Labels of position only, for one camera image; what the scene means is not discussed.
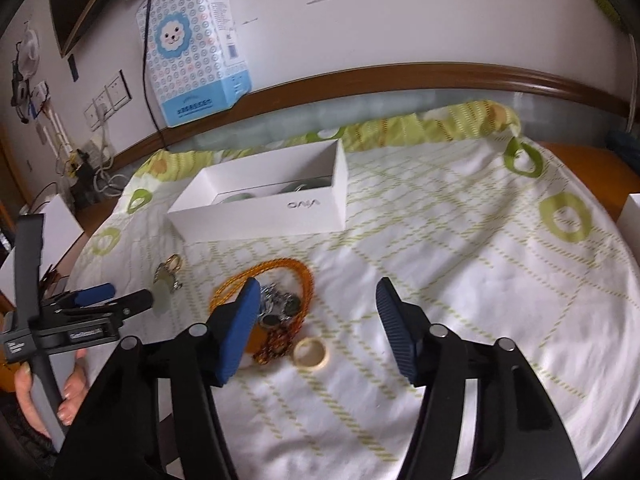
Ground brown wooden headboard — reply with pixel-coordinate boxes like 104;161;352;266
114;62;629;169

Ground blue white tissue pack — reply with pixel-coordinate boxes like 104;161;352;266
137;0;252;128

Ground white vivo cardboard box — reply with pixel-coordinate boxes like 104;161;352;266
167;140;348;243

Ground white wall socket panel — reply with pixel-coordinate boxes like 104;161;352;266
84;70;131;131

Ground white power strip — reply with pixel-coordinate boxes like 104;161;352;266
77;139;105;170

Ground orange cord necklace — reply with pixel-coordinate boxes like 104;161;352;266
208;257;317;331

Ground white green patterned bedsheet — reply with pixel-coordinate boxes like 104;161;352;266
70;101;639;479

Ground white charger cable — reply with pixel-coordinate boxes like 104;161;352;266
92;109;132;198

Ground green jade bangle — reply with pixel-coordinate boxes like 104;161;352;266
280;178;332;194

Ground orange amber pendant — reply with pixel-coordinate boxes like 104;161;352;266
245;324;269;356

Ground person's left hand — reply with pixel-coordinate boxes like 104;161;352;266
13;348;91;440

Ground pale green jade disc pendant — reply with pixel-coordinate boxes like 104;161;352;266
151;282;172;318

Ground pale grey jade bangle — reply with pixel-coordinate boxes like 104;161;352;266
212;188;274;205

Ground black hanging cable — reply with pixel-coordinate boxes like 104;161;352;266
141;0;172;151

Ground silver metal charms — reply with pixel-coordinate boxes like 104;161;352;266
257;284;302;330

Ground white box at right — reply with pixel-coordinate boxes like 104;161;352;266
616;193;640;252

